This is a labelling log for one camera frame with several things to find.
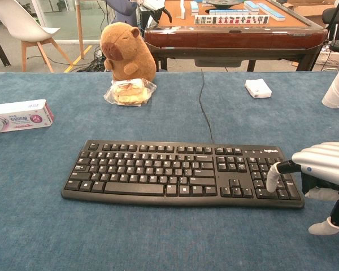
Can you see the blue table mat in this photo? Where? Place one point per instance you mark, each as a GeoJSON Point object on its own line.
{"type": "Point", "coordinates": [73, 226]}

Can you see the small white box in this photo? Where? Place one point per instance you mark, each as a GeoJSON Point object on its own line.
{"type": "Point", "coordinates": [258, 88]}

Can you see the white plastic basket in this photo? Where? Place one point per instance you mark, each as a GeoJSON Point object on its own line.
{"type": "Point", "coordinates": [334, 57]}

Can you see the wooden pole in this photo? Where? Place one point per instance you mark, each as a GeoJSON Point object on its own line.
{"type": "Point", "coordinates": [79, 28]}

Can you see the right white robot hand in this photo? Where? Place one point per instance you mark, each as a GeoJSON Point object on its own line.
{"type": "Point", "coordinates": [325, 158]}

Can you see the white pink toothpaste box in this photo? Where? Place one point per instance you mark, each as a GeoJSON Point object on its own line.
{"type": "Point", "coordinates": [19, 117]}

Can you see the black curved robot part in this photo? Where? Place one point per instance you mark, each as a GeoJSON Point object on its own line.
{"type": "Point", "coordinates": [165, 12]}

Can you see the brown mahjong table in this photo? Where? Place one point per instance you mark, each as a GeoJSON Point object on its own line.
{"type": "Point", "coordinates": [234, 39]}

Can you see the black logitech keyboard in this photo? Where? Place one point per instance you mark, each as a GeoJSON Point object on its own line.
{"type": "Point", "coordinates": [158, 175]}

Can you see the brown capybara plush toy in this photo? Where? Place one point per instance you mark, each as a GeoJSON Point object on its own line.
{"type": "Point", "coordinates": [130, 53]}

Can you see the blue-backed mahjong tile row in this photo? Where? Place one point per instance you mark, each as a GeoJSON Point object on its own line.
{"type": "Point", "coordinates": [251, 6]}
{"type": "Point", "coordinates": [272, 12]}
{"type": "Point", "coordinates": [226, 12]}
{"type": "Point", "coordinates": [194, 8]}

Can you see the bagged sandwich bread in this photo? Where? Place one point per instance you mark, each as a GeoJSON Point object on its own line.
{"type": "Point", "coordinates": [130, 93]}

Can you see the black tripod stand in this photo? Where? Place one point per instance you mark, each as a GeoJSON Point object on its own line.
{"type": "Point", "coordinates": [335, 15]}

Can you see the white chair wooden legs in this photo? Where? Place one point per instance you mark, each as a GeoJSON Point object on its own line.
{"type": "Point", "coordinates": [19, 22]}

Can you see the white cardboard paper roll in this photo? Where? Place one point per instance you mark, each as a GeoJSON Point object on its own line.
{"type": "Point", "coordinates": [336, 90]}

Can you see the face-up mahjong tile row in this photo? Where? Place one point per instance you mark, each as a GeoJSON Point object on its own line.
{"type": "Point", "coordinates": [231, 19]}

